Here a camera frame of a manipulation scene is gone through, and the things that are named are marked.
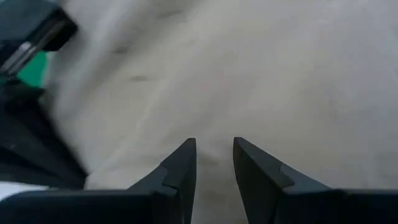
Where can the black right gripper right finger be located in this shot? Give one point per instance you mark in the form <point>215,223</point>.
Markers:
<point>311,208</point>

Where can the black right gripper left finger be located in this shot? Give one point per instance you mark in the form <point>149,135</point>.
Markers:
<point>93,208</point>

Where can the white printed tote bag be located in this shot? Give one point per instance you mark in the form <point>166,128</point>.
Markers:
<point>18,188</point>

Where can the dark green garment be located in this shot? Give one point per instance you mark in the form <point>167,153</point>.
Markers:
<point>31,140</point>

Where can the beige garment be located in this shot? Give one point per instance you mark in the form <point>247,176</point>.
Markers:
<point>233,77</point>

